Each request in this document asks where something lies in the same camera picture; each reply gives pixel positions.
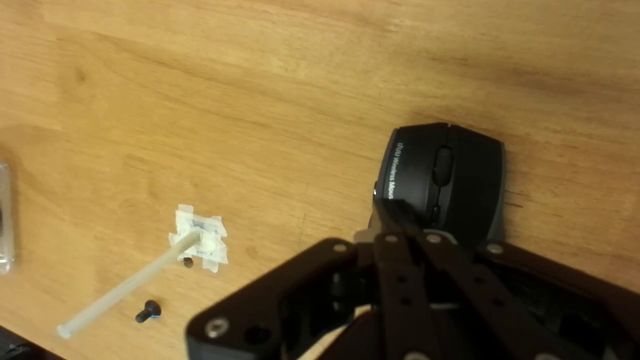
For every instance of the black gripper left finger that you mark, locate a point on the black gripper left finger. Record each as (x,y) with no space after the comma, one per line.
(281,293)

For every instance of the small black screw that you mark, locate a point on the small black screw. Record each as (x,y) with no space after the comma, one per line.
(148,313)

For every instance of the black computer mouse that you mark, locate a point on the black computer mouse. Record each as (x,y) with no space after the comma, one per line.
(461,181)

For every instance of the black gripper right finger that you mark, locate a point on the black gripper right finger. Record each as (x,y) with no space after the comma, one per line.
(482,293)

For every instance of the white stick on taped base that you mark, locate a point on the white stick on taped base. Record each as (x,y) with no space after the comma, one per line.
(201,241)

